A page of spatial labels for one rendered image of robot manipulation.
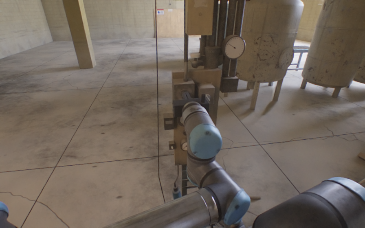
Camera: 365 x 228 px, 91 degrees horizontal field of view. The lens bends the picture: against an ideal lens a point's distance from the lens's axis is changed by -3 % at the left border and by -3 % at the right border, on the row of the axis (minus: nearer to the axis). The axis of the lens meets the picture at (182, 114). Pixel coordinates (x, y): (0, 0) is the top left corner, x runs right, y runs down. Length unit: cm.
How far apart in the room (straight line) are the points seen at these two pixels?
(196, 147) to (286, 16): 362
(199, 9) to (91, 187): 235
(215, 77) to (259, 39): 300
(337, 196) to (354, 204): 3
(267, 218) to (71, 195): 243
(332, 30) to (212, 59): 472
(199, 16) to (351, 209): 75
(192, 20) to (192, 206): 67
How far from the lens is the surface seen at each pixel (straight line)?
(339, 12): 549
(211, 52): 91
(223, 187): 52
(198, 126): 51
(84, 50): 788
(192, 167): 59
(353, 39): 554
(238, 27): 97
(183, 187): 135
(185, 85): 81
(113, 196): 249
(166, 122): 93
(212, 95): 87
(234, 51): 94
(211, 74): 90
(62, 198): 273
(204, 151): 52
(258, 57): 393
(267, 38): 388
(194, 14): 84
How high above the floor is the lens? 189
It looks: 29 degrees down
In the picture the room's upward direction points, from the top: straight up
